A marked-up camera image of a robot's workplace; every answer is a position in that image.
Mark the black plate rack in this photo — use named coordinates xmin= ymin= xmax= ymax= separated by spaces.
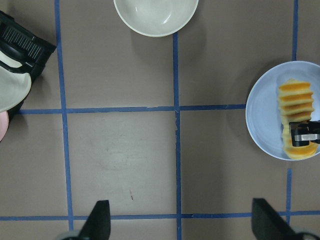
xmin=0 ymin=11 xmax=56 ymax=120

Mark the striped bread roll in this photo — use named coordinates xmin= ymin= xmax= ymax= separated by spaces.
xmin=277 ymin=78 xmax=318 ymax=160

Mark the cream plate in rack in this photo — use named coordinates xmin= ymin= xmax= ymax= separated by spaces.
xmin=0 ymin=51 xmax=32 ymax=113

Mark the light blue plate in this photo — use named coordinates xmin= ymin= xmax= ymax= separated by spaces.
xmin=245 ymin=61 xmax=320 ymax=161

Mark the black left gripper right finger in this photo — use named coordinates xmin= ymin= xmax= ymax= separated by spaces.
xmin=251 ymin=198 xmax=300 ymax=240

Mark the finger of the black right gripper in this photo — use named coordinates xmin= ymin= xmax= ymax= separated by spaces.
xmin=289 ymin=120 xmax=320 ymax=130
xmin=292 ymin=133 xmax=320 ymax=147

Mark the pink plate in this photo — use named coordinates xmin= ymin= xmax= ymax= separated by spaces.
xmin=0 ymin=111 xmax=10 ymax=141

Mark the cream bowl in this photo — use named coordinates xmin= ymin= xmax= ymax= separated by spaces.
xmin=113 ymin=0 xmax=199 ymax=38

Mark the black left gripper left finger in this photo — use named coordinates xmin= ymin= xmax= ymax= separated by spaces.
xmin=78 ymin=200 xmax=111 ymax=240

